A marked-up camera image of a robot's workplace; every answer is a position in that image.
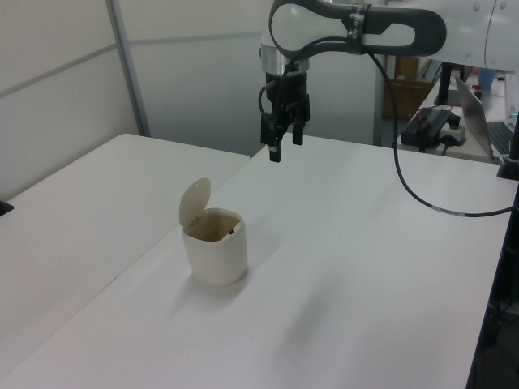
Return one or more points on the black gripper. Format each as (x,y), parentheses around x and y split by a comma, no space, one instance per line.
(288,89)

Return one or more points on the small white trash can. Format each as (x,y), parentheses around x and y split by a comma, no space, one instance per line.
(219,259)

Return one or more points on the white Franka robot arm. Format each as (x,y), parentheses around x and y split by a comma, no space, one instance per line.
(292,20)

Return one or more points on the brown cardboard box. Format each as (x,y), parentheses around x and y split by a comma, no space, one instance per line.
(409,93)

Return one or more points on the black controller box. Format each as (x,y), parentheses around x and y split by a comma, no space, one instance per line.
(423,127)

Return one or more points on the white emergency stop button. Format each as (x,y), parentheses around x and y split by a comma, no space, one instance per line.
(454,131)

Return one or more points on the black monitor stand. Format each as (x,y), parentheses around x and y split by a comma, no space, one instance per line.
(446,85)

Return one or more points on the silver laptop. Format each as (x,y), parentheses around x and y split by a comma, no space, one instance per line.
(472,113)

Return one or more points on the blue cup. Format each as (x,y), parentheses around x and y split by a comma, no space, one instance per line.
(486,79)

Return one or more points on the black pole with clamp base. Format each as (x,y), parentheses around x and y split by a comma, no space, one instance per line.
(5,208)
(514,142)

